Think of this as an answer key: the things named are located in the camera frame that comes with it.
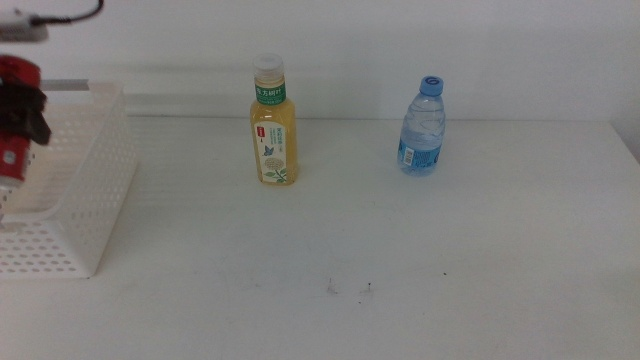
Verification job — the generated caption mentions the red cola can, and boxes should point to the red cola can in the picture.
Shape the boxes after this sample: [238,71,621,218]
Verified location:
[0,54,42,189]

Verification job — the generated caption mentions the yellow tea bottle green label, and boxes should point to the yellow tea bottle green label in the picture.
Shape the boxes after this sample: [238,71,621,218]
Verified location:
[249,52,300,186]

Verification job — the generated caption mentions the clear water bottle blue cap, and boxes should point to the clear water bottle blue cap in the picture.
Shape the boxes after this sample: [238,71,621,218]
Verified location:
[396,75,447,177]

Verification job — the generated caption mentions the white perforated plastic basket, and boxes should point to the white perforated plastic basket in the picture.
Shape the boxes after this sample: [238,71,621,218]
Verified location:
[0,82,140,280]

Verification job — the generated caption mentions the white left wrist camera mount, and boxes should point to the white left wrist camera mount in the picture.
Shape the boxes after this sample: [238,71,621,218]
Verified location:
[0,8,50,43]

